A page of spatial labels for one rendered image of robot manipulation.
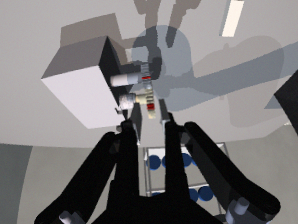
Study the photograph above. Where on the camshaft with tan gear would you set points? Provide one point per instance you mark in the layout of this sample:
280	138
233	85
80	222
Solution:
146	98

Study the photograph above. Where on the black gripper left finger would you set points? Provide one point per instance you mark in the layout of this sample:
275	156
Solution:
78	200

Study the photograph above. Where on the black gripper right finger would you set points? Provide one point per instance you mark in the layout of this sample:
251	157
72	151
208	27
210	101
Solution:
244	201

